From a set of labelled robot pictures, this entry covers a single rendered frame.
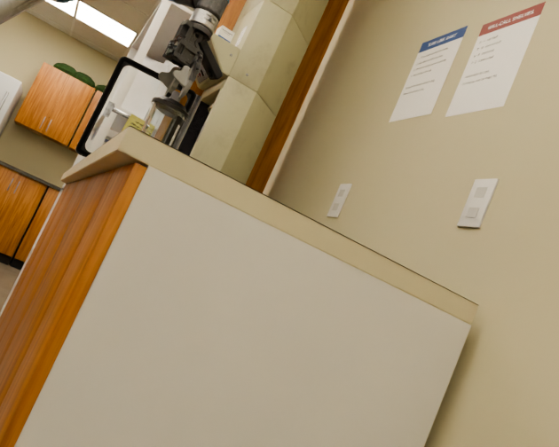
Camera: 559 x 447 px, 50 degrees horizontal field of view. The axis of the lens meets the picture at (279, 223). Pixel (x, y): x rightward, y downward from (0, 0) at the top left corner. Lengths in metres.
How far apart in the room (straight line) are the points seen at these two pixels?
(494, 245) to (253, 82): 1.10
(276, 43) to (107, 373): 1.46
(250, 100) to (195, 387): 1.29
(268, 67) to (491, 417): 1.39
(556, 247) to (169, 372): 0.69
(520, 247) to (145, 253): 0.70
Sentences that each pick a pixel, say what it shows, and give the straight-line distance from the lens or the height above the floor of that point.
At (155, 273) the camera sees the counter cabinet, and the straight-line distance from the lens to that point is 0.90.
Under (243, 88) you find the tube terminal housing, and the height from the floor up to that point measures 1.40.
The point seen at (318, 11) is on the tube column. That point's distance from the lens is 2.35.
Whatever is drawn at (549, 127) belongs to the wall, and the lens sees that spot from 1.33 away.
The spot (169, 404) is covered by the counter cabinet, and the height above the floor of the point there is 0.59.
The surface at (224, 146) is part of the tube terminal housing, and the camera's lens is 2.02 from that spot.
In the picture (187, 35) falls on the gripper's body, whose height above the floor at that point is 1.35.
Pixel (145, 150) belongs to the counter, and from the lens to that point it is 0.90.
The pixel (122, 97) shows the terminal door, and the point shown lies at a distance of 2.32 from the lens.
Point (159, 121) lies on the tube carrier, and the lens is 1.66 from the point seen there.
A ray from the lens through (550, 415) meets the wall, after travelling 1.05.
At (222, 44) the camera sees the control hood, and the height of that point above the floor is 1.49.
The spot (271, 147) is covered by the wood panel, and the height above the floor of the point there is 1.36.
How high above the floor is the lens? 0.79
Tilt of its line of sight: 7 degrees up
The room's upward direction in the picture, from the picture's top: 24 degrees clockwise
